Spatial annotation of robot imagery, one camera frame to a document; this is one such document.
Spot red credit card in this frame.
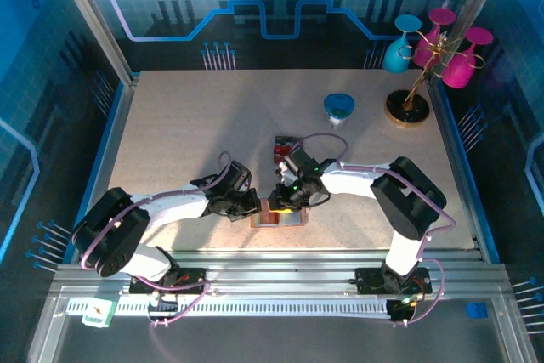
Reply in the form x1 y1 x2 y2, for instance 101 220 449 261
272 144 298 164
258 203 281 227

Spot black connector board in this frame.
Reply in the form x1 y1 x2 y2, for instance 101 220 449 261
147 290 179 326
387 297 420 325

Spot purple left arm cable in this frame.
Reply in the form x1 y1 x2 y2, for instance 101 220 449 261
80 150 233 363

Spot magenta wine glass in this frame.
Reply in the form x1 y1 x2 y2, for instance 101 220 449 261
414 8 457 70
441 26 495 90

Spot white slotted cable duct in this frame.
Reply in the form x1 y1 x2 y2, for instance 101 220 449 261
67 298 390 320

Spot aluminium front beam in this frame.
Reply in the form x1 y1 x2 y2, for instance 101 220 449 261
50 250 515 301

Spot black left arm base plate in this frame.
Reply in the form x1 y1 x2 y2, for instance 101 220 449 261
128 267 209 296

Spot clear plastic card stand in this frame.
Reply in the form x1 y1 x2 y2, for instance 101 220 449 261
270 133 305 166

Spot green and white small box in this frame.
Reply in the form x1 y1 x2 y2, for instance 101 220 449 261
81 298 118 329

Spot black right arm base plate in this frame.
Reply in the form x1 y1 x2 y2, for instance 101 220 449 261
354 267 434 296

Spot white cup with blue lid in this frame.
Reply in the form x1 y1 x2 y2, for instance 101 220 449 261
323 93 356 132

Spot gold wire glass rack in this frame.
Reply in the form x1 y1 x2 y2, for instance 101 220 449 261
384 29 486 128

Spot blue-edged aluminium side rail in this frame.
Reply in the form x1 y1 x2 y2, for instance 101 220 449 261
427 71 502 264
62 71 141 264

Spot brown leather card holder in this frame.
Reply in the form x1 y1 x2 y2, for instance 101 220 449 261
250 201 309 230

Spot blue wine glass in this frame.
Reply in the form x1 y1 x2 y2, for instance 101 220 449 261
382 14 423 76

